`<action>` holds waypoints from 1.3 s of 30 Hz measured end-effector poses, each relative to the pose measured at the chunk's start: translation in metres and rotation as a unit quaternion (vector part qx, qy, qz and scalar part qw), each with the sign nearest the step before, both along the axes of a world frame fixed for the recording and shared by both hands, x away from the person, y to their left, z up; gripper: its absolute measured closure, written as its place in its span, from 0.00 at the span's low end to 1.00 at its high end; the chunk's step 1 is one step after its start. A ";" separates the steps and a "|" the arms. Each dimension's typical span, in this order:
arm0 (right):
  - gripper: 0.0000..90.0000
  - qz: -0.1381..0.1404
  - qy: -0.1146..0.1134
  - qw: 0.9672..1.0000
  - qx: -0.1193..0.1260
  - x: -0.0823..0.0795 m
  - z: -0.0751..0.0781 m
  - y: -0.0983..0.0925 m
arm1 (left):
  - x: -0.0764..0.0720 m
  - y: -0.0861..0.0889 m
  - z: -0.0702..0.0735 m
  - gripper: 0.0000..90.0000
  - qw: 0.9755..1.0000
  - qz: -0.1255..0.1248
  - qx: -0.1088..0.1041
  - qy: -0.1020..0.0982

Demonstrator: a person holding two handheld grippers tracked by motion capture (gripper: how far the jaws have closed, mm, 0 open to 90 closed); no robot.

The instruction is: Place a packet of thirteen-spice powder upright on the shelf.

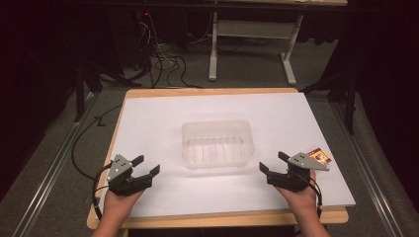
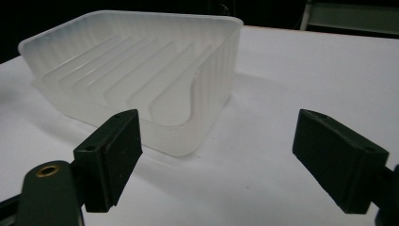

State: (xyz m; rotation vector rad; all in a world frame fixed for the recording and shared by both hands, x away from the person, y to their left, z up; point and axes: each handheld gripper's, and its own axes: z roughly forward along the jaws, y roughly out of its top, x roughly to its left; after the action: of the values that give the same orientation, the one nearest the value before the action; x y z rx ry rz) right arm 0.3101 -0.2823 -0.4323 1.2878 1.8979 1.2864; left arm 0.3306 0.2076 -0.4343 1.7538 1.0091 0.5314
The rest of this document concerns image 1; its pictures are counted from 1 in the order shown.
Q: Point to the black metal stand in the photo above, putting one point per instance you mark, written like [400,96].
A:
[84,85]
[346,92]

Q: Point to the person's right hand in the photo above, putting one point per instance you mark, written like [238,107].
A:
[303,199]

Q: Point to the wooden table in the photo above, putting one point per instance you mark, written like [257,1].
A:
[210,222]

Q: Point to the white board sheet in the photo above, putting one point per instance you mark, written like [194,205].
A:
[197,184]

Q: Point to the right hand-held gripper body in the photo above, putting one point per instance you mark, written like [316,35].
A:
[291,179]

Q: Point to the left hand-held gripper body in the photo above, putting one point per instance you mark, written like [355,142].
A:
[122,179]

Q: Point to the small red yellow packet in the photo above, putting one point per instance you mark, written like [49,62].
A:
[320,156]

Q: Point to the white metal desk frame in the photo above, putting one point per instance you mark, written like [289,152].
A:
[253,29]

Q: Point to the person's left hand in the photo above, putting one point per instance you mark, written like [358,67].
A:
[119,202]

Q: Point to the metal floor rail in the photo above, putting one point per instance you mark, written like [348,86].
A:
[372,171]
[49,177]

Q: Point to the clear plastic container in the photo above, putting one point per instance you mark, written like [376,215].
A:
[217,144]

